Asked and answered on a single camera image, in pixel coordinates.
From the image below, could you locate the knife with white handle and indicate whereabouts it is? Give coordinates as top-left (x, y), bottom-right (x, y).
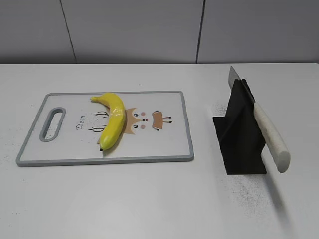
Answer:
top-left (228, 66), bottom-right (291, 173)

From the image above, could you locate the yellow plastic banana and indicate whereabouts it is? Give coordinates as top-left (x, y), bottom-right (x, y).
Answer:
top-left (90, 93), bottom-right (126, 151)

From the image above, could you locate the black knife stand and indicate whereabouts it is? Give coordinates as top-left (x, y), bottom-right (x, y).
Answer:
top-left (212, 79), bottom-right (267, 175)

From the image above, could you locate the white cutting board grey rim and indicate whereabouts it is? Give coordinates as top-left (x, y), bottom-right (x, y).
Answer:
top-left (16, 91), bottom-right (194, 167)

